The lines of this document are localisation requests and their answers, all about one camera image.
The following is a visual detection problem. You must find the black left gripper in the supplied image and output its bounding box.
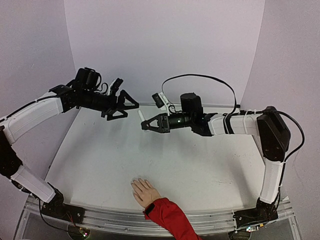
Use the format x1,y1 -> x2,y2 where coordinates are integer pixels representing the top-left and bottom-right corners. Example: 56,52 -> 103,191
83,88 -> 142,121

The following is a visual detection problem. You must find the white nail polish cap brush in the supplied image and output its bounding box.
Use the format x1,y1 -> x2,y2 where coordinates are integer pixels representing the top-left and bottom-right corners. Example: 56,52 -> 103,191
137,110 -> 145,122

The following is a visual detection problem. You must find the red jacket sleeve forearm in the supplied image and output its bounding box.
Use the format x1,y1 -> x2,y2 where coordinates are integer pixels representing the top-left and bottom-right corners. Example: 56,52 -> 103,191
143,197 -> 202,240

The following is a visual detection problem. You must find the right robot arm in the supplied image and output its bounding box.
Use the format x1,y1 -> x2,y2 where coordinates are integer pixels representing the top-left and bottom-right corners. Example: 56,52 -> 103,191
138,92 -> 291,204

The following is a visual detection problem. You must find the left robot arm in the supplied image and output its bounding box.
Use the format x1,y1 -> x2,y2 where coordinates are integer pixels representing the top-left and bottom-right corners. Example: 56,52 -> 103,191
0,67 -> 140,219

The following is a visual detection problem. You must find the mannequin hand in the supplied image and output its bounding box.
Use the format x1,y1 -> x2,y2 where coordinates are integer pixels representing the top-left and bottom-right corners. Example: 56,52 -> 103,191
130,178 -> 162,209

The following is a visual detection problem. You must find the circuit board with leds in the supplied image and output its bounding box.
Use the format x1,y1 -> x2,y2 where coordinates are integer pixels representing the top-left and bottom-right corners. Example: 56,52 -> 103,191
67,225 -> 91,240

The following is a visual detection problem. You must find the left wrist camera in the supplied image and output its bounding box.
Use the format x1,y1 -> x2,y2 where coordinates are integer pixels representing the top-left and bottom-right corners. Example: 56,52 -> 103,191
107,78 -> 124,96

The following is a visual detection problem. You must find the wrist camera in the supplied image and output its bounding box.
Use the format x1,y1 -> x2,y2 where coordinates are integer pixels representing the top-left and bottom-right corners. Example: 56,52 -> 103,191
107,78 -> 124,96
152,92 -> 170,114

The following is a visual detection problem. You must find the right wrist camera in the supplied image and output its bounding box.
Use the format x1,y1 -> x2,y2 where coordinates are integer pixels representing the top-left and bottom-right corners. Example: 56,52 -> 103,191
152,92 -> 170,114

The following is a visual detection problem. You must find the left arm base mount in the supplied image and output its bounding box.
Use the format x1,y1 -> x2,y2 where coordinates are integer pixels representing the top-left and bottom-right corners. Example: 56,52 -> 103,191
40,188 -> 85,224

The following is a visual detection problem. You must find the aluminium front rail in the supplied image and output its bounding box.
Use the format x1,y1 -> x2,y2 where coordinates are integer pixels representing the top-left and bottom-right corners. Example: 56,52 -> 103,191
26,193 -> 301,240

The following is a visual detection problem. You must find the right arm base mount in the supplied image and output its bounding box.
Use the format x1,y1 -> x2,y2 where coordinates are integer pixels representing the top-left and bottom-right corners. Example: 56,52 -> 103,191
233,198 -> 278,229

